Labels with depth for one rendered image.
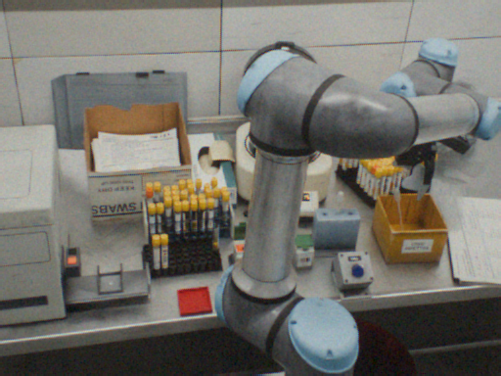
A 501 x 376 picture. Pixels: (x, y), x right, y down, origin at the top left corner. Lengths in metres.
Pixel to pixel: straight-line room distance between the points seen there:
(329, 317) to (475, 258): 0.62
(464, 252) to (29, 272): 0.96
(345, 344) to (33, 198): 0.62
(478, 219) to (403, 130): 0.88
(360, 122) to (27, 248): 0.72
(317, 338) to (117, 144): 0.92
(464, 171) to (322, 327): 0.96
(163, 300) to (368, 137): 0.74
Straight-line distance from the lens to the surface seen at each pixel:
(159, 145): 1.93
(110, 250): 1.73
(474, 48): 2.21
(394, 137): 1.04
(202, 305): 1.59
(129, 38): 1.92
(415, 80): 1.40
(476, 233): 1.86
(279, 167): 1.11
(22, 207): 1.40
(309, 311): 1.25
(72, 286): 1.60
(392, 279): 1.70
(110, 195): 1.75
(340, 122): 1.00
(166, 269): 1.64
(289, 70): 1.06
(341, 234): 1.70
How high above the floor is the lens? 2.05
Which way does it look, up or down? 36 degrees down
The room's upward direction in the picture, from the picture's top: 4 degrees clockwise
